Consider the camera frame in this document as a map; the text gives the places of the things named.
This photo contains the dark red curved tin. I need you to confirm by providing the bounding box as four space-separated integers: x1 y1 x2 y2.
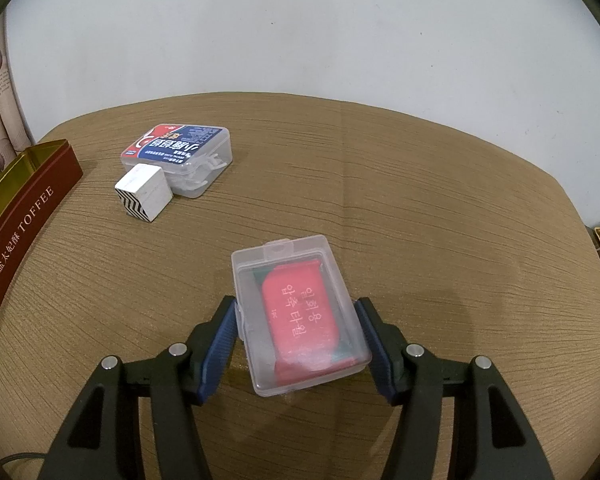
0 138 84 336

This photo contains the clear box with red packet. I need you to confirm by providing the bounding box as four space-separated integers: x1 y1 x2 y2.
231 234 373 400

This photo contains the brown tablecloth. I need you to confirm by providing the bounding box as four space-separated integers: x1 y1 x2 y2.
0 91 600 480

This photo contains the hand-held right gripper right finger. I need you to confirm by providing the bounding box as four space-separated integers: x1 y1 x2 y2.
354 296 556 480

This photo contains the beige patterned curtain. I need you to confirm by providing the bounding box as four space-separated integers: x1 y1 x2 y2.
0 25 36 201

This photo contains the white cube box zigzag side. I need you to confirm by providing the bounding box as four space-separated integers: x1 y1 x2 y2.
114 162 173 222

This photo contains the clear box with blue label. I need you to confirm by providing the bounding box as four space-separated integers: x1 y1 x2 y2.
120 122 232 199

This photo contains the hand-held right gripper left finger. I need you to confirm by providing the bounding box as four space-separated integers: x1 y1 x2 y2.
10 295 246 480

